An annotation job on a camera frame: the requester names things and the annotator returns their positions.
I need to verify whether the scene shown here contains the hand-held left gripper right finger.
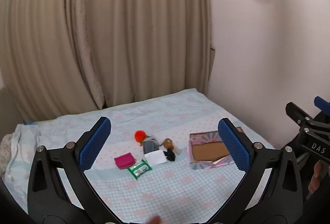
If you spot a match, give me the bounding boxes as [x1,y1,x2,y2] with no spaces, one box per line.
[209,118,303,224]

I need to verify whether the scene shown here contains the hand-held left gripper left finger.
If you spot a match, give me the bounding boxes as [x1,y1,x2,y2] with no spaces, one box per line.
[27,116,121,224]

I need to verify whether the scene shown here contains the white cloth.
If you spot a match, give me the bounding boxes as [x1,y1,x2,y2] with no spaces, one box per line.
[144,150,167,165]

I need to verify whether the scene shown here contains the beige pleated curtain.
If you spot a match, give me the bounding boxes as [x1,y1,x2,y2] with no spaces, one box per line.
[0,0,216,122]

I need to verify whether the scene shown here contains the orange pom-pom doll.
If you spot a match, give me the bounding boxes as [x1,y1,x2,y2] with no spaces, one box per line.
[134,130,150,147]

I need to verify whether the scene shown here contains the green wet wipes packet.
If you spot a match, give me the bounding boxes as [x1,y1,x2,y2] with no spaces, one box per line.
[127,159,152,179]

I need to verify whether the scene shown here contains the cardboard box with pink print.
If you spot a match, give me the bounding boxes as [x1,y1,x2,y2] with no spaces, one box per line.
[187,127,245,170]

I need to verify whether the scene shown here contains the black sock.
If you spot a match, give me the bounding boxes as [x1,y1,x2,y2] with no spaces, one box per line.
[163,150,176,162]

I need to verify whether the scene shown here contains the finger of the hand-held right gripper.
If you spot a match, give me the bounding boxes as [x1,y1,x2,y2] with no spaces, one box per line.
[285,102,314,127]
[314,96,330,112]

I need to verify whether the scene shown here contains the brown drumstick toy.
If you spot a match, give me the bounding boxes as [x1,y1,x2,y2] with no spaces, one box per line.
[164,138,182,155]

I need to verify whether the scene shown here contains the grey cloth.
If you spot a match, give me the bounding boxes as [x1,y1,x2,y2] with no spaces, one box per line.
[143,135,162,155]

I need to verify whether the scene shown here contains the person's right hand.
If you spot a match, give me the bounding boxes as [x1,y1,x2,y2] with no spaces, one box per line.
[308,159,324,194]

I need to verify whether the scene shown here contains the light blue patterned bed sheet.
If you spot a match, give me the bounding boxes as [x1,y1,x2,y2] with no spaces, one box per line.
[5,88,276,224]

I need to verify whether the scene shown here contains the white fuzzy blanket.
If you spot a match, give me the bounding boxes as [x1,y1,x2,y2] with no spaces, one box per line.
[0,134,14,179]

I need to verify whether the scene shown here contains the pink pouch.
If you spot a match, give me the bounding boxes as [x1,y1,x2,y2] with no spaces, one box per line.
[114,153,136,170]

